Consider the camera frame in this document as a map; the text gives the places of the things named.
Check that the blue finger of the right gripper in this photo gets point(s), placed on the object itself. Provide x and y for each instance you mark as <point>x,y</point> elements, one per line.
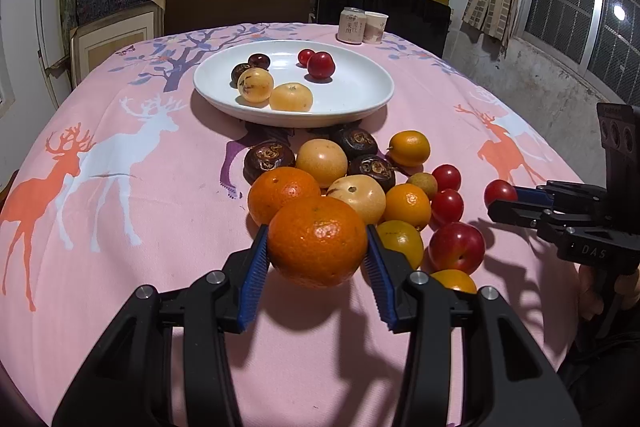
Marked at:
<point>520,214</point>
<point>534,196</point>

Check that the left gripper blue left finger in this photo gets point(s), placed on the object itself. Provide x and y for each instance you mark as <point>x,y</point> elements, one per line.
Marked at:
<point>254,269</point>

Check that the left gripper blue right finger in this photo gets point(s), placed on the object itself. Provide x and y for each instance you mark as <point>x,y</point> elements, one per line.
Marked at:
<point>381,281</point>

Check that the greenish yellow plum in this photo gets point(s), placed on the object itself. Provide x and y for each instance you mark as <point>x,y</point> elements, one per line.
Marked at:
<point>400,236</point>

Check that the large orange mandarin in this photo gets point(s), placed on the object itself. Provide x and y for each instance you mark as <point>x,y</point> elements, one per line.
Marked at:
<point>317,242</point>

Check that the small orange mandarin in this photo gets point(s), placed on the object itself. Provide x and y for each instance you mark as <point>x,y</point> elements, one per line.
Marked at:
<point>407,202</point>

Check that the yellow orange plum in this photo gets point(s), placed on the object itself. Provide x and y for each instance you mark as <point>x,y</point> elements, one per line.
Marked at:
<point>456,280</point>

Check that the small tan longan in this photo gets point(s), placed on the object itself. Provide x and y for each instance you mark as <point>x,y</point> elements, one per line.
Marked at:
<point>426,182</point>

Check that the pale yellow round fruit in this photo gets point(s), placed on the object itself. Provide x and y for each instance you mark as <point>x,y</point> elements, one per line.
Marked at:
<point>291,97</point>

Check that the pale yellow speckled melon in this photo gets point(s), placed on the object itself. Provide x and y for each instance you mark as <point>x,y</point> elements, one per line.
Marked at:
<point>255,85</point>

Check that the dark red cherry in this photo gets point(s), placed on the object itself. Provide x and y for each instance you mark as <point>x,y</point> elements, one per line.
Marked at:
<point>259,60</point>

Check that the red cherry tomato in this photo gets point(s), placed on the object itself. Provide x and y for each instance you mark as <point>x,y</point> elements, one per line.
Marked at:
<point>304,56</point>

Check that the dark purple passion fruit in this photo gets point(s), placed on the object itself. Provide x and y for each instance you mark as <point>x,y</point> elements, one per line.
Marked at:
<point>237,71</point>

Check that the large red plum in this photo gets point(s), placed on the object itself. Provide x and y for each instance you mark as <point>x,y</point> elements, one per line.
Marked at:
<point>321,65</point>

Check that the person right hand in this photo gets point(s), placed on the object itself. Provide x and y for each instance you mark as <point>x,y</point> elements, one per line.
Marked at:
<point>596,289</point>

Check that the right barred window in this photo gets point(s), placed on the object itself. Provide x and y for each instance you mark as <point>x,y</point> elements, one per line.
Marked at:
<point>596,39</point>

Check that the black chair back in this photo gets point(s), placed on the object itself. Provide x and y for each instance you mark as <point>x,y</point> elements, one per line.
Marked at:
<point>422,22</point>

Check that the pink beverage can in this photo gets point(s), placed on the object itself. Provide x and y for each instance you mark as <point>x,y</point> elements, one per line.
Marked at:
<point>351,26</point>

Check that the dark wooden chair back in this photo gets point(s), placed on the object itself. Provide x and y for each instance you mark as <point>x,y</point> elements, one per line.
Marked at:
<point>186,15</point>

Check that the framed picture on floor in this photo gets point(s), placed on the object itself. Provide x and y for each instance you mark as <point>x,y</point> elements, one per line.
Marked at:
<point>91,44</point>

